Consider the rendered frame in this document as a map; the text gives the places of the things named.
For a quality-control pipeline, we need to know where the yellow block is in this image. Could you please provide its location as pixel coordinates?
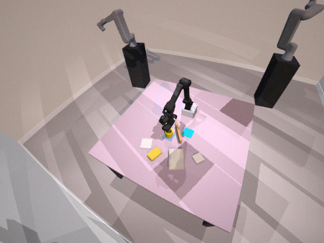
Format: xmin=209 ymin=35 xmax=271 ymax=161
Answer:
xmin=147 ymin=147 xmax=162 ymax=161

